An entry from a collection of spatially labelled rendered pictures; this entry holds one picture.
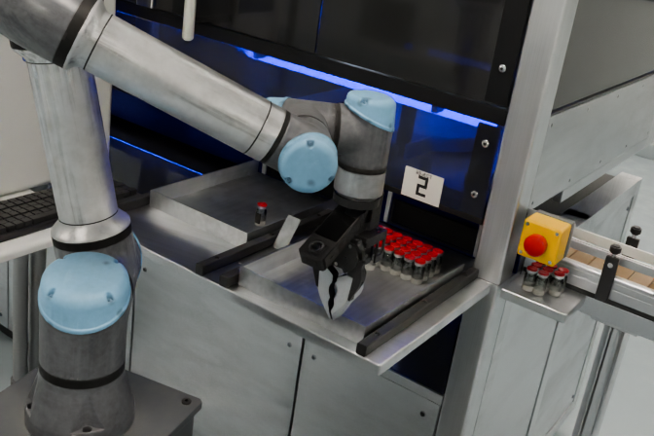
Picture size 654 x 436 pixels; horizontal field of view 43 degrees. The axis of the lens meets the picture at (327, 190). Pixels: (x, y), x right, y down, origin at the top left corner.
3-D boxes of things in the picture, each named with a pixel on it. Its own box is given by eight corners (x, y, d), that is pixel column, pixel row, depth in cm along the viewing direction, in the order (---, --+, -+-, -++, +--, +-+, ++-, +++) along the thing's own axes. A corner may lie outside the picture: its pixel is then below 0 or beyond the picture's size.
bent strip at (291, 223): (285, 241, 160) (288, 214, 158) (297, 247, 159) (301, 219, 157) (237, 263, 149) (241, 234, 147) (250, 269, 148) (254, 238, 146)
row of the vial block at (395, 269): (345, 248, 161) (348, 228, 159) (423, 283, 151) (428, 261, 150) (338, 252, 159) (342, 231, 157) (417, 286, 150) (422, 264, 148)
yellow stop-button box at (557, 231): (530, 243, 156) (539, 208, 154) (566, 256, 152) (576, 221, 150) (515, 254, 150) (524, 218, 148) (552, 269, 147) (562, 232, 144)
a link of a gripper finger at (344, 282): (364, 316, 132) (374, 265, 129) (344, 329, 128) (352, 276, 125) (348, 308, 134) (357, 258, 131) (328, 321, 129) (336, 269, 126)
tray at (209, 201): (256, 172, 194) (258, 158, 193) (345, 207, 181) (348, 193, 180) (149, 205, 168) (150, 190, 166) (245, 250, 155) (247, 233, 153)
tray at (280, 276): (348, 234, 168) (350, 218, 167) (460, 280, 155) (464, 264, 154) (237, 284, 142) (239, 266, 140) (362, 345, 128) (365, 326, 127)
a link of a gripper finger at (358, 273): (361, 302, 127) (370, 250, 123) (356, 306, 125) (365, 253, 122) (337, 290, 129) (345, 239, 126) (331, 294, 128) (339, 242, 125)
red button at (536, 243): (526, 247, 150) (532, 228, 148) (548, 255, 148) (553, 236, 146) (519, 253, 147) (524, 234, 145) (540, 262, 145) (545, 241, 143)
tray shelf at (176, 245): (239, 173, 197) (240, 165, 197) (505, 279, 162) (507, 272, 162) (77, 223, 160) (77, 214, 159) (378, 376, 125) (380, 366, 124)
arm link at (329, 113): (266, 109, 110) (345, 118, 112) (263, 88, 120) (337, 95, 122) (259, 164, 113) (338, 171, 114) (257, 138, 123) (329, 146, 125)
